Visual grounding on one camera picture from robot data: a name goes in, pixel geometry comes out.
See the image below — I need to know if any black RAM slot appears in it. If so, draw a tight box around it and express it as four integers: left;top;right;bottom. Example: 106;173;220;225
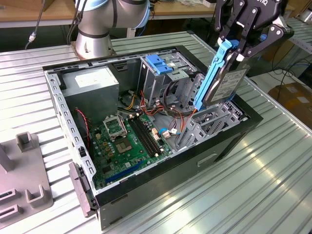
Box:
138;115;163;154
131;117;157;157
128;118;154;158
135;116;160;156

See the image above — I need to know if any metal slat side table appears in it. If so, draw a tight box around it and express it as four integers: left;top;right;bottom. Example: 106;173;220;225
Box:
246;17;312;71

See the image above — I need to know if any silver metal cylinder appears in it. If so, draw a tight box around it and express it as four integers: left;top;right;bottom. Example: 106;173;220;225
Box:
296;8;312;25

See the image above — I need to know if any grey case front panel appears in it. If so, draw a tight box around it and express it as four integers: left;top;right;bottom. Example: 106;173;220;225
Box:
68;162;99;218

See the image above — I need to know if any long wooden desk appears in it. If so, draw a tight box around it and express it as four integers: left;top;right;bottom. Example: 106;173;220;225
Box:
0;0;295;47

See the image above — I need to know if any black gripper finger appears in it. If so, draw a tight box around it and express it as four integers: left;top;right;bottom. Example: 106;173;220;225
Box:
214;0;246;43
234;6;295;63

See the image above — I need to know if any red black twisted wire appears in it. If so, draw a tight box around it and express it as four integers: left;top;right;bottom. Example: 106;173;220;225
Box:
74;108;92;149

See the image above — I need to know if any orange red wire bundle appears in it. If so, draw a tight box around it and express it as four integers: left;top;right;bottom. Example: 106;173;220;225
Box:
140;90;195;137

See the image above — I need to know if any metal socket cover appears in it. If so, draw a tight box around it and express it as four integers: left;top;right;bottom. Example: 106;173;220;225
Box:
102;114;129;141

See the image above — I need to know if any black wire bundle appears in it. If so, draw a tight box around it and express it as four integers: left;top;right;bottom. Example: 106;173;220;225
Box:
162;80;195;117

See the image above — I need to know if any black cable with silver connector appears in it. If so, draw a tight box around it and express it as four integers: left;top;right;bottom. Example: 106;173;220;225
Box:
24;0;47;49

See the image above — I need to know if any silver disk bay cage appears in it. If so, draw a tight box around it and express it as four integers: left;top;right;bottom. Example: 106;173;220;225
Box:
175;73;248;152

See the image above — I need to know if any blue data wire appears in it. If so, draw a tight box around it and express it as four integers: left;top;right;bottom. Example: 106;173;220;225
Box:
157;128;183;137

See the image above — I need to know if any CPU socket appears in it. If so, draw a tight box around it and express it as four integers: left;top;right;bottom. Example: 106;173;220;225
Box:
114;137;135;154

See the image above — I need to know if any green motherboard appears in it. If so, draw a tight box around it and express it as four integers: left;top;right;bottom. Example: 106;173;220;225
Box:
90;113;175;190

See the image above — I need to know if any hard disk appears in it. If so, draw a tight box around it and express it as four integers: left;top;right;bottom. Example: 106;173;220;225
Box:
194;38;248;112

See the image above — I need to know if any blue plastic cage latch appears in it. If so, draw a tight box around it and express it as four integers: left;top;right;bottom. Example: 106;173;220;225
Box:
145;55;174;76

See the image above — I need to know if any large brown cardboard box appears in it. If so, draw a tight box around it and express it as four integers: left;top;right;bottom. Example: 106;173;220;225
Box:
268;81;312;127

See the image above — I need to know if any black open PC case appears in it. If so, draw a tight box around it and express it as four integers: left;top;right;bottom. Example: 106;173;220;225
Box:
41;45;264;231

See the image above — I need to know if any grey parts rack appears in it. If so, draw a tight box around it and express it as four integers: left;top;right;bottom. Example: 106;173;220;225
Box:
0;131;55;224

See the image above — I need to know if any silver optical drive cage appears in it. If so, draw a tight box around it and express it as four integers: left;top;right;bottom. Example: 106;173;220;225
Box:
137;52;198;105

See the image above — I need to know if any grey power supply unit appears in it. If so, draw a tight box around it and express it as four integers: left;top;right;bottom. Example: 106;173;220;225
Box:
60;65;120;122

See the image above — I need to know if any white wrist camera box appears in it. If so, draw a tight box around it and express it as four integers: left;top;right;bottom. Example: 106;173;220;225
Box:
273;16;290;31

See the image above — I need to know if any blue expansion slot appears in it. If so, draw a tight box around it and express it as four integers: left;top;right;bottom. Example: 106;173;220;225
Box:
104;159;144;185

